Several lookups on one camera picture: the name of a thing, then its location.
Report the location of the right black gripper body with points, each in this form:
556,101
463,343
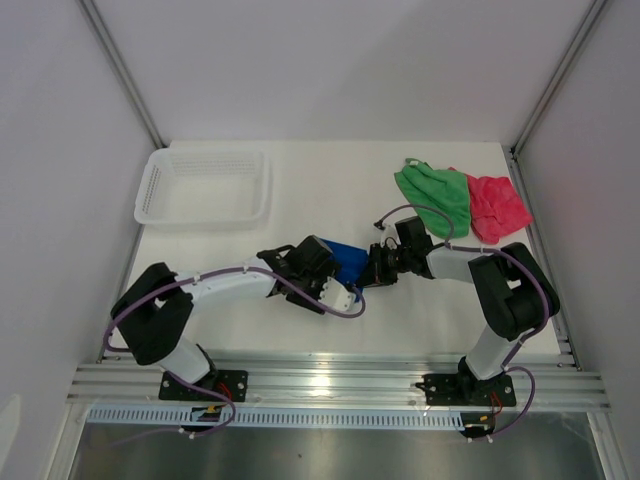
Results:
389,263

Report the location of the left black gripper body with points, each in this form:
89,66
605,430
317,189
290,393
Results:
316,279

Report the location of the blue towel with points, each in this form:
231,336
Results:
352,260

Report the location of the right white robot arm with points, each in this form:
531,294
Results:
516,297

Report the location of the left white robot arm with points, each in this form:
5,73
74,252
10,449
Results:
152,314

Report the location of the green towel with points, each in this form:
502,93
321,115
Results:
444,190

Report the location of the pink towel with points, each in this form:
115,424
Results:
497,210

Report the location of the white plastic basket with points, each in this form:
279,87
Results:
200,189

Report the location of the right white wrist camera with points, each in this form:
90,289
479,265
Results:
388,235

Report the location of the aluminium front rail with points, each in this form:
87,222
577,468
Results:
342,381

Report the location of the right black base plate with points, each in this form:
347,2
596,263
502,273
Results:
465,390

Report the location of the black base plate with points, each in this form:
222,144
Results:
465,390
232,384

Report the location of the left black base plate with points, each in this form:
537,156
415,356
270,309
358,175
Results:
232,384

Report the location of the white slotted cable duct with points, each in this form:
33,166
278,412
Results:
243,416

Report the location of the right aluminium corner post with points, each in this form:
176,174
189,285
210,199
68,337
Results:
568,60

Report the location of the aluminium corner post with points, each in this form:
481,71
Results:
568,60
116,62

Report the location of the left aluminium corner post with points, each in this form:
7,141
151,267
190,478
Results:
116,62

